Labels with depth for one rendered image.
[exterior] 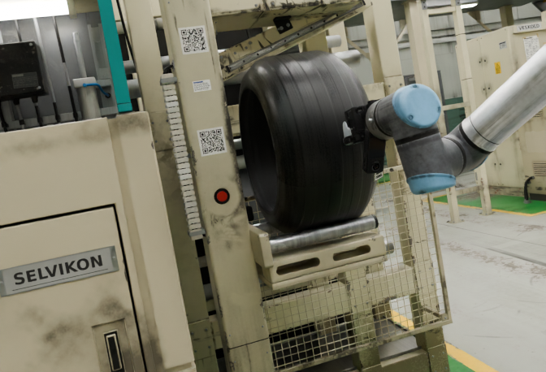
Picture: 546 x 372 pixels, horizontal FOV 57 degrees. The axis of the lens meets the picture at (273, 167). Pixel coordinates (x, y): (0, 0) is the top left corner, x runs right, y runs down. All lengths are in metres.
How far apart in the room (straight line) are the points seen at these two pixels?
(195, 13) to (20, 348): 1.02
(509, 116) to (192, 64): 0.84
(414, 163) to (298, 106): 0.42
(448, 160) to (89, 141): 0.67
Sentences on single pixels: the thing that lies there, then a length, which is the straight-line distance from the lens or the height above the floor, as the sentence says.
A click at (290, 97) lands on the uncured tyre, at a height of 1.30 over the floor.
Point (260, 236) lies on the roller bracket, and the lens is 1.38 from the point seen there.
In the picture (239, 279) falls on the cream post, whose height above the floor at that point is 0.81.
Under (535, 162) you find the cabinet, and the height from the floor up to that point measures 0.44.
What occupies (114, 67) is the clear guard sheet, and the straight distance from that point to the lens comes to 0.74.
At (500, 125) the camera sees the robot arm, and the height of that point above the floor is 1.15.
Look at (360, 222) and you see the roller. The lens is 1.52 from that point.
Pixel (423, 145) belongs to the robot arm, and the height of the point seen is 1.13.
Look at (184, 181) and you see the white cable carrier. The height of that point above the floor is 1.12.
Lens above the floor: 1.20
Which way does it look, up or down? 3 degrees down
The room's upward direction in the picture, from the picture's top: 10 degrees counter-clockwise
